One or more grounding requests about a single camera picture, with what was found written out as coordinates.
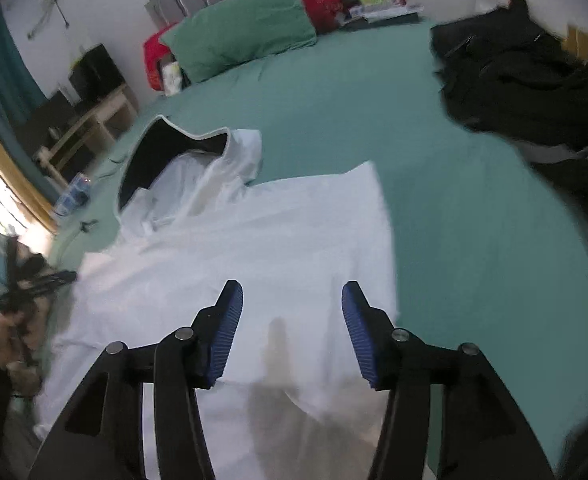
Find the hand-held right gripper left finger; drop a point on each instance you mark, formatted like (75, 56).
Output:
(226, 327)

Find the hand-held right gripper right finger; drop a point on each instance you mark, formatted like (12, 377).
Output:
(358, 330)

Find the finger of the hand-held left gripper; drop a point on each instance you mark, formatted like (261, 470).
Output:
(61, 278)

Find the white hooded jacket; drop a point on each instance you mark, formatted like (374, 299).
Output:
(254, 240)

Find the pile of black clothes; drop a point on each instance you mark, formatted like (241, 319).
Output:
(518, 75)

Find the beige cloth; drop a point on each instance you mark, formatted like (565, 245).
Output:
(4, 330)

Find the white blue power strip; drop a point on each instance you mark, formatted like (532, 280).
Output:
(73, 194)

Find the black monitor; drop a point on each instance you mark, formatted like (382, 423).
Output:
(96, 72)

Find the teal curtain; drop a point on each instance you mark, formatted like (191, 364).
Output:
(1, 70)

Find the green sheeted bed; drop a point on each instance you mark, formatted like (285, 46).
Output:
(363, 100)

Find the red pillow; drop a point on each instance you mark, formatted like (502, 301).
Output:
(154, 60)

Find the green pillow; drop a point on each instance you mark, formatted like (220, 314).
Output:
(244, 25)

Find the red plastic bag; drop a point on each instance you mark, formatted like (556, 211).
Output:
(319, 2)

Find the cardboard boxes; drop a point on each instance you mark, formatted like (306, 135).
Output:
(586, 42)

